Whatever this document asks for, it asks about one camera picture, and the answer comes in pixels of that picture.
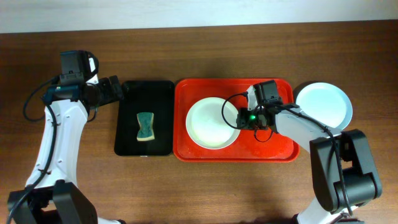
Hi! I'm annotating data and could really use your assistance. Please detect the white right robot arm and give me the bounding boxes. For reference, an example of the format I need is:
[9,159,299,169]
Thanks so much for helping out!
[236,103,382,223]

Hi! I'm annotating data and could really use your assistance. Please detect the light blue plate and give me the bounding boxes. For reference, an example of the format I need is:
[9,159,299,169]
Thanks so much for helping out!
[294,82,353,129]

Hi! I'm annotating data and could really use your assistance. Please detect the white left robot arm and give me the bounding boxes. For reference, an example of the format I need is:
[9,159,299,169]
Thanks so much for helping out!
[7,76,123,223]

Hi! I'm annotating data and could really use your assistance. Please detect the black plastic tray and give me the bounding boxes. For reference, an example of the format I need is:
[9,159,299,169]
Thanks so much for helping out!
[114,80,175,156]

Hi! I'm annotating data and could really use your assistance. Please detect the red plastic tray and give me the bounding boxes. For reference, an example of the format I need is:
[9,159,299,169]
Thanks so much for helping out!
[173,78,300,162]

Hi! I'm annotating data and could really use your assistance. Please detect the green and yellow sponge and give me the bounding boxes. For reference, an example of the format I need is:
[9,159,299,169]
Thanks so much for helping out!
[137,112,155,141]

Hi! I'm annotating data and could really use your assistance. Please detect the white plate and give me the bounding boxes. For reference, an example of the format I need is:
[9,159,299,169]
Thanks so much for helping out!
[185,97,240,150]

